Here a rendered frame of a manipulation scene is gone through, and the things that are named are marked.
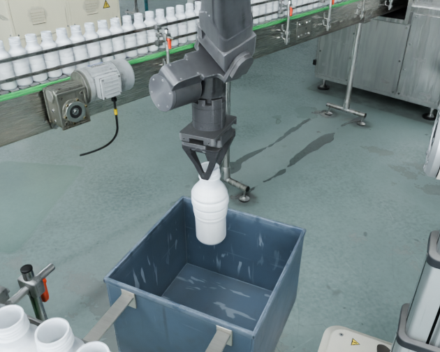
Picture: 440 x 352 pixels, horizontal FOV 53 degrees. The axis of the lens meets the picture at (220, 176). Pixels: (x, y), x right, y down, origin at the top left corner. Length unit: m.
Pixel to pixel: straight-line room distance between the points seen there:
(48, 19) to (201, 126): 3.65
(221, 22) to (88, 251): 1.99
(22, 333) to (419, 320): 0.86
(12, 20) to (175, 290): 3.35
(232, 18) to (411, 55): 3.50
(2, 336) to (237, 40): 0.46
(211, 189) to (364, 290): 1.56
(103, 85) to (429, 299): 1.25
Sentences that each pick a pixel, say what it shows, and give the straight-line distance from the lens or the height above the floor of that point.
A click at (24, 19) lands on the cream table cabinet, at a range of 4.23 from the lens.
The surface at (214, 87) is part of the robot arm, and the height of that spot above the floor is 1.32.
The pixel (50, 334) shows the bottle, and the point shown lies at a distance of 0.57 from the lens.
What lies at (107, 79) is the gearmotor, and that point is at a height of 1.01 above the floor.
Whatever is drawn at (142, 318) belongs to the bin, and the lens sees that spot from 0.92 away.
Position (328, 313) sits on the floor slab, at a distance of 2.12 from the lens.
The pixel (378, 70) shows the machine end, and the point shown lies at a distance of 4.18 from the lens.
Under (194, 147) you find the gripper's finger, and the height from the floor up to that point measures 1.22.
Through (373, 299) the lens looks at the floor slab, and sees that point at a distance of 2.24.
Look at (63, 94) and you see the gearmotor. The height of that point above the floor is 0.99.
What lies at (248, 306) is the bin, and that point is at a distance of 1.11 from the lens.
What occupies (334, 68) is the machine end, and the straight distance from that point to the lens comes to 4.38.
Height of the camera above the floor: 1.56
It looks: 32 degrees down
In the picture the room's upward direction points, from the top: straight up
